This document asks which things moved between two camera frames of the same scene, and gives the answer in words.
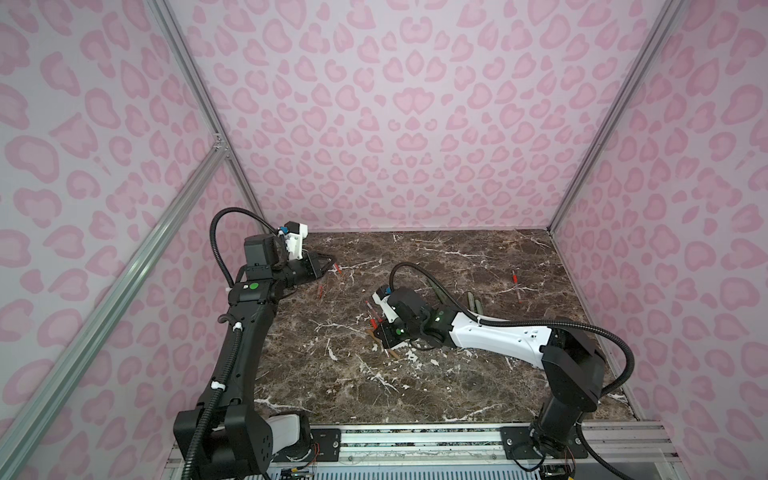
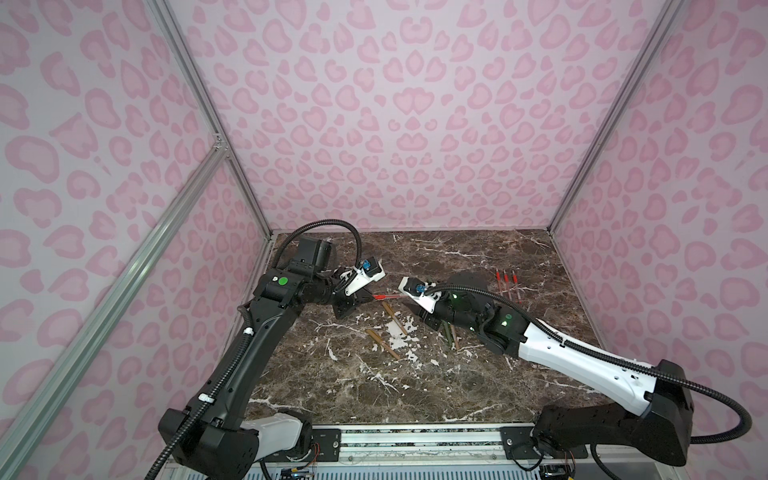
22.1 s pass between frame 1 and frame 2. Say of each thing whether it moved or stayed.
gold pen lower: stayed
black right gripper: moved
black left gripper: moved
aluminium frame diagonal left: stayed
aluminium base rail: stayed
